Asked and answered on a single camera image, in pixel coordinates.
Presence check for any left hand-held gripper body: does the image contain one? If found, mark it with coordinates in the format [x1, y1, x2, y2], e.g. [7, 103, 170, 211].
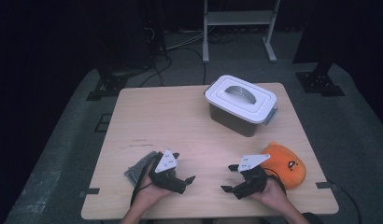
[148, 148, 188, 195]

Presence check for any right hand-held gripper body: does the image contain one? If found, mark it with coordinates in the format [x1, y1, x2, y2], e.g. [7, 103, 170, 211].
[232, 153, 271, 201]

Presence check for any grey knitted cloth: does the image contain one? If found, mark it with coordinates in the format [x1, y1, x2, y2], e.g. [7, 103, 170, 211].
[123, 150, 160, 188]

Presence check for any orange plush toy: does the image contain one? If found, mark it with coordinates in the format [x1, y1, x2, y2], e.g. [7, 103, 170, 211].
[260, 141, 306, 190]

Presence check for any brown transparent storage box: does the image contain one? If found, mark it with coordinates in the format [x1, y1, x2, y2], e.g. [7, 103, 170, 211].
[207, 102, 279, 138]

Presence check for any white lid with grey handle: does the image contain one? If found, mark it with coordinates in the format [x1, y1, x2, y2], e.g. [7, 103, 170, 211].
[204, 74, 278, 125]

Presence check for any person's left hand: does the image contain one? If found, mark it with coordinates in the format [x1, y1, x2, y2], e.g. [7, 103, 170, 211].
[135, 161, 173, 208]

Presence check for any person's right hand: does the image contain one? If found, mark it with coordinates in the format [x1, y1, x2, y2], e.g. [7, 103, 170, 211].
[250, 175, 290, 210]

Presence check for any black tape square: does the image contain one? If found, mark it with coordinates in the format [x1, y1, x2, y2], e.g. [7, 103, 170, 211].
[94, 113, 113, 133]

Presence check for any black tape strip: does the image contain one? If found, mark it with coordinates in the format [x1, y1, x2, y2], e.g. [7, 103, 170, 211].
[78, 187, 101, 199]
[315, 181, 339, 191]

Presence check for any black stand base with braces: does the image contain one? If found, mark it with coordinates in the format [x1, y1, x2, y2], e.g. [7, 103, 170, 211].
[85, 66, 144, 102]

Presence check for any white metal stand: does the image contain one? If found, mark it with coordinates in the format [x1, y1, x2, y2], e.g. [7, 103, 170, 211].
[202, 0, 281, 64]

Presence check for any right hand-held gripper cable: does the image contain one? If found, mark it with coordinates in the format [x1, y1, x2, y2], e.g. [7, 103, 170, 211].
[262, 167, 288, 196]

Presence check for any hand-held gripper cable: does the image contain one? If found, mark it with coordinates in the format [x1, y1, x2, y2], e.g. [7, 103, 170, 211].
[130, 161, 154, 208]
[262, 167, 288, 196]

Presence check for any left hand-held gripper cable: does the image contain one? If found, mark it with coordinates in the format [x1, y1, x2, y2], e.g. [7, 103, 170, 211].
[130, 161, 154, 208]

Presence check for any black stand base with post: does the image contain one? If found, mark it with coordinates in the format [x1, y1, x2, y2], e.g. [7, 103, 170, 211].
[293, 60, 347, 97]

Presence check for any thin black floor cable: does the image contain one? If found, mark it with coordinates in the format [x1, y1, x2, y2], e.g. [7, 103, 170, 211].
[333, 185, 363, 224]

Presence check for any grey floor cable bundle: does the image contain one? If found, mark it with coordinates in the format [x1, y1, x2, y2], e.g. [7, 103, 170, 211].
[165, 29, 206, 51]

